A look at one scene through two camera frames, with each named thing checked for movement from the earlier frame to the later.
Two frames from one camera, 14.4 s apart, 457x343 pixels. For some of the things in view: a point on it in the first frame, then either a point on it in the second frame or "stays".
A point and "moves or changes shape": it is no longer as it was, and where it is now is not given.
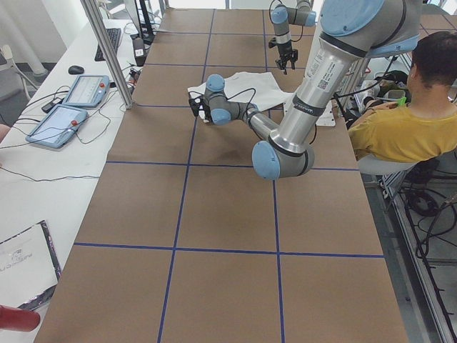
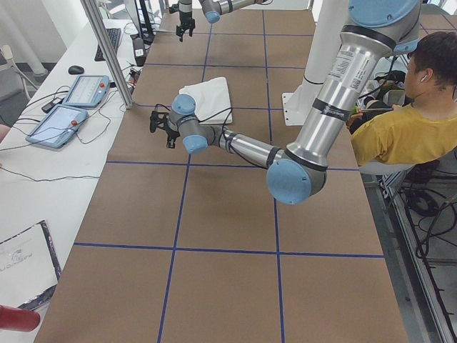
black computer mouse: x=76 y=70 stays
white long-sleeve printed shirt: x=255 y=88 moves or changes shape
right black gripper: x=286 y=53 -> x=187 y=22
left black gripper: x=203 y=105 -> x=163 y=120
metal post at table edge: x=108 y=51 stays
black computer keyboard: x=113 y=35 stays
